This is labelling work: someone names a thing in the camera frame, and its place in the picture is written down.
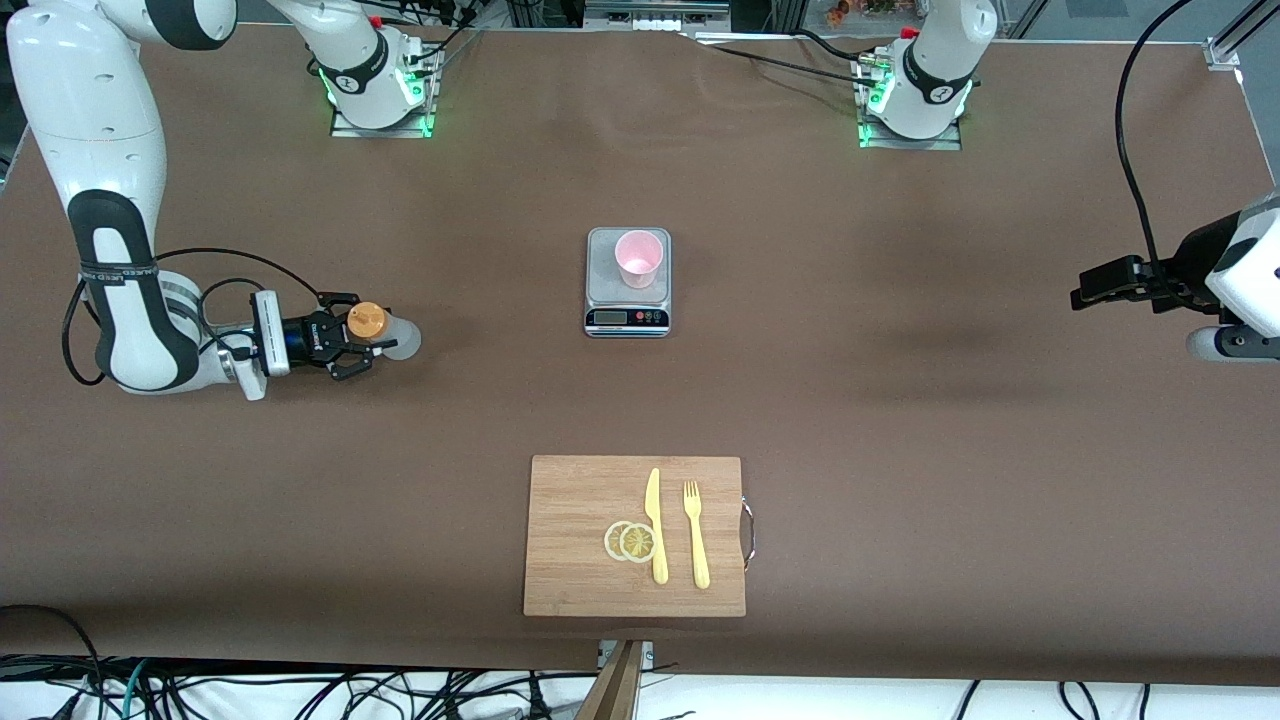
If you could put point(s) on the lemon slice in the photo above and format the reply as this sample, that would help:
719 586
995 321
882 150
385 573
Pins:
611 541
638 543

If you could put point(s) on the small metal bracket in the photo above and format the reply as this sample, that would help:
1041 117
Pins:
648 655

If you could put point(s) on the aluminium frame profile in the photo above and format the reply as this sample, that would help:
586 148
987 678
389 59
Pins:
1225 50

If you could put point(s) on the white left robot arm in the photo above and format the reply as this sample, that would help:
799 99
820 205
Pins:
935 70

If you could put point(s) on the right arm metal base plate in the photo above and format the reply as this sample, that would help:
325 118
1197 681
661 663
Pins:
385 131

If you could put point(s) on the yellow plastic knife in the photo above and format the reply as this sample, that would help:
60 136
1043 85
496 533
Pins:
657 550

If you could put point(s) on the brown table cover sheet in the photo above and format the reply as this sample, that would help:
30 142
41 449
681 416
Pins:
900 250

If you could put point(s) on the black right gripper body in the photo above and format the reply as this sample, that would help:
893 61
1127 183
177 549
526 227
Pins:
308 339

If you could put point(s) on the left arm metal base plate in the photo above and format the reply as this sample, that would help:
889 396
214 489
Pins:
910 144

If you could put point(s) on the clear sauce bottle orange cap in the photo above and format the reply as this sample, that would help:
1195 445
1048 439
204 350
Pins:
366 322

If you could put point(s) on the wooden cutting board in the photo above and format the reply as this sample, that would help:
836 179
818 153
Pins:
570 540

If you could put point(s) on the brown wooden beam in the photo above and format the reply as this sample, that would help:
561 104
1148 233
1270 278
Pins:
612 695

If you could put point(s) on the pink plastic cup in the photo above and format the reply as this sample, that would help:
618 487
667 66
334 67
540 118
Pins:
640 260

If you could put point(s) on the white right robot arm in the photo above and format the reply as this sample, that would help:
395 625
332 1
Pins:
100 100

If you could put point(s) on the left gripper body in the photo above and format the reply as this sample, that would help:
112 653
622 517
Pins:
1193 259

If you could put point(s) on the silver digital kitchen scale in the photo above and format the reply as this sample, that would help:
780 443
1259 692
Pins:
600 285

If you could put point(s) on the yellow plastic fork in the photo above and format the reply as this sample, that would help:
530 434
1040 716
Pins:
699 555

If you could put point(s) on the white power strip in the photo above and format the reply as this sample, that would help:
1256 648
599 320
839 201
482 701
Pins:
650 22

